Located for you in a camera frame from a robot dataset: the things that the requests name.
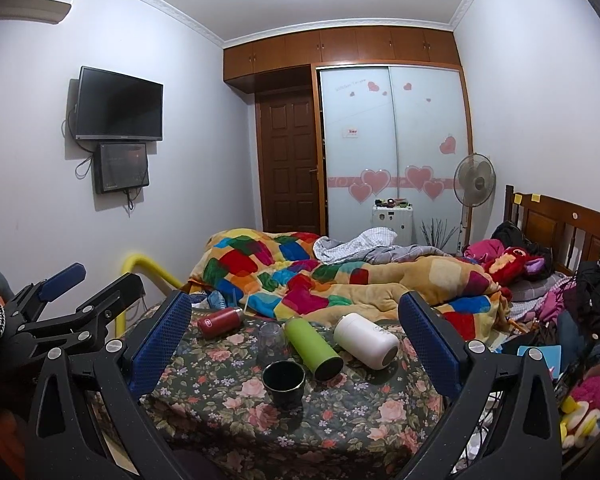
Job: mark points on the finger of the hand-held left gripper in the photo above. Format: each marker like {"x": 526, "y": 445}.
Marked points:
{"x": 62, "y": 278}
{"x": 121, "y": 292}

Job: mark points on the white standing fan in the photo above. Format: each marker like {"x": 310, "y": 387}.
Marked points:
{"x": 475, "y": 177}

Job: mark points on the wooden wardrobe with glass doors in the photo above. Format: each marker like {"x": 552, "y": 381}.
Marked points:
{"x": 380, "y": 125}

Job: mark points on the small white appliance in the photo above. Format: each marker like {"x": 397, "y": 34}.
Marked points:
{"x": 392, "y": 225}

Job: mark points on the colourful patchwork blanket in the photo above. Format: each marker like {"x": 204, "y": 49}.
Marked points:
{"x": 290, "y": 280}

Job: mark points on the dark wooden door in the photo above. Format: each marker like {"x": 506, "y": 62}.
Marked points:
{"x": 287, "y": 165}

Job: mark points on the black wall television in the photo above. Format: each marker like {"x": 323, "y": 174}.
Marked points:
{"x": 119, "y": 105}

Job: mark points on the red plush toy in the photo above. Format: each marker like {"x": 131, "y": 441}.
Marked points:
{"x": 510, "y": 265}

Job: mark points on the yellow padded tube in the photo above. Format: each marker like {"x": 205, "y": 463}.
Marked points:
{"x": 150, "y": 270}

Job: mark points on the yellow and white toy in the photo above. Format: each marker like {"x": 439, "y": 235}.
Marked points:
{"x": 582, "y": 422}

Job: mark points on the wooden bed headboard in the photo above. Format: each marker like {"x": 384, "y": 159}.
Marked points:
{"x": 550, "y": 225}

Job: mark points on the grey checked cloth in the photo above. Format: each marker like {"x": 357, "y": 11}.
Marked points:
{"x": 360, "y": 246}

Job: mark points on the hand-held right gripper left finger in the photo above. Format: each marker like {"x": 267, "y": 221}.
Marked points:
{"x": 161, "y": 340}

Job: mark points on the dark green cup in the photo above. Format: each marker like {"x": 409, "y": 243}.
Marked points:
{"x": 285, "y": 390}

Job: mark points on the blue notebook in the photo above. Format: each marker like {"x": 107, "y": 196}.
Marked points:
{"x": 542, "y": 360}

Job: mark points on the floral cloth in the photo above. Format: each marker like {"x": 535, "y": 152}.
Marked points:
{"x": 220, "y": 410}

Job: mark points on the bundle of dark twigs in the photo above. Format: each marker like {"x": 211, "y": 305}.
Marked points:
{"x": 439, "y": 237}

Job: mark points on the green bottle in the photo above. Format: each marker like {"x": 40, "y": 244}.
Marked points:
{"x": 311, "y": 347}

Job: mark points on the pink clothing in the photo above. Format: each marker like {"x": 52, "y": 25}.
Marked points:
{"x": 482, "y": 250}

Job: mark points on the white bottle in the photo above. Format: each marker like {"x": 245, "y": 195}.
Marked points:
{"x": 365, "y": 340}

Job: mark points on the white air conditioner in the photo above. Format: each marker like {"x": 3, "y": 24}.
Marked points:
{"x": 32, "y": 10}

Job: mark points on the pile of black clothes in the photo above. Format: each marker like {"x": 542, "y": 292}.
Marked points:
{"x": 592, "y": 292}

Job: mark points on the small black wall monitor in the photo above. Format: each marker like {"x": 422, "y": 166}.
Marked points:
{"x": 121, "y": 167}

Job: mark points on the clear glass cup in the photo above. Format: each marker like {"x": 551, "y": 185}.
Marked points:
{"x": 271, "y": 344}

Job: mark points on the red bottle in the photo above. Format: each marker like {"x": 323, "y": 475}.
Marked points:
{"x": 220, "y": 322}

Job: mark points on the black bag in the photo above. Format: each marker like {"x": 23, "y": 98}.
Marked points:
{"x": 510, "y": 235}

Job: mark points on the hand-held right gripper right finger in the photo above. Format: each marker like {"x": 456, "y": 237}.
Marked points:
{"x": 429, "y": 345}

